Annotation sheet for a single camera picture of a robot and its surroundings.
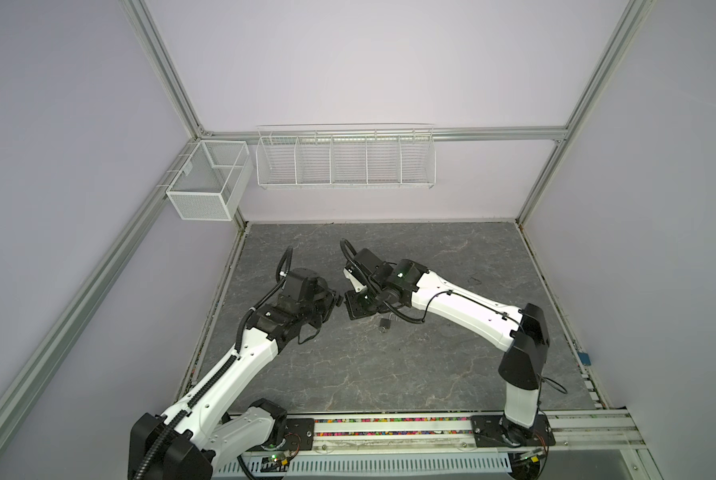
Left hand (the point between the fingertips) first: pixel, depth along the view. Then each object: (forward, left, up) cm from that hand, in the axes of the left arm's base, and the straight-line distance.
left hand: (341, 297), depth 78 cm
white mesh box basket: (+43, +44, +5) cm, 62 cm away
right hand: (-4, -1, -1) cm, 4 cm away
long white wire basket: (+47, -3, +12) cm, 49 cm away
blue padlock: (-13, -71, -22) cm, 76 cm away
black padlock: (0, -12, -17) cm, 21 cm away
